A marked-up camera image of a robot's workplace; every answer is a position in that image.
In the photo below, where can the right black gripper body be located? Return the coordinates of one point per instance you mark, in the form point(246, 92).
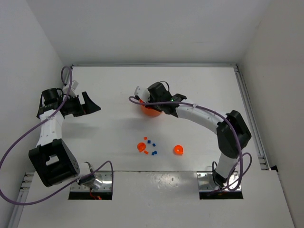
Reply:
point(147, 102)

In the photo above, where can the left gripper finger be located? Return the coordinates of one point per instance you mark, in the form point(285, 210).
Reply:
point(91, 108)
point(87, 99)

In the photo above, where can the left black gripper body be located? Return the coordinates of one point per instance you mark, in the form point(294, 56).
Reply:
point(80, 104)

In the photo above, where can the orange ring lego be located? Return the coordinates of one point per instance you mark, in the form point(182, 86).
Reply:
point(178, 150)
point(141, 147)

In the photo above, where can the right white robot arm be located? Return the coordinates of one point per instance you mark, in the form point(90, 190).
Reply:
point(230, 128)

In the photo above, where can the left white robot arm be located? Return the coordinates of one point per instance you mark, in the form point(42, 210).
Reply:
point(51, 158)

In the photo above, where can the orange round divided container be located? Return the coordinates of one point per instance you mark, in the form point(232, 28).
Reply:
point(149, 111)

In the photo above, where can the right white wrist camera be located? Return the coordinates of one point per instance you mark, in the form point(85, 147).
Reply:
point(142, 93)

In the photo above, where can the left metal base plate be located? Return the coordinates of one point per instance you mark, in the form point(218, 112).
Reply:
point(101, 181)

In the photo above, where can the metal base plate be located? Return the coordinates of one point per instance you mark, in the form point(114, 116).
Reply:
point(101, 181)
point(206, 183)

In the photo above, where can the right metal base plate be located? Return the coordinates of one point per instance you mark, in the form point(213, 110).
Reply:
point(206, 183)

